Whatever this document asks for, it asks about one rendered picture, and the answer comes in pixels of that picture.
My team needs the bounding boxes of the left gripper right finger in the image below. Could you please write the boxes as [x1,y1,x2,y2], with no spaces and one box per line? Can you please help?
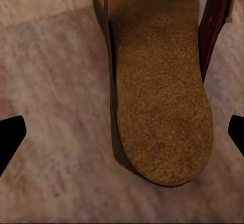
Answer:
[228,115,244,156]

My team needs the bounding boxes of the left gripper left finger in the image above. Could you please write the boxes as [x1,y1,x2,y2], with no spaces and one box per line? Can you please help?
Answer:
[0,115,26,176]

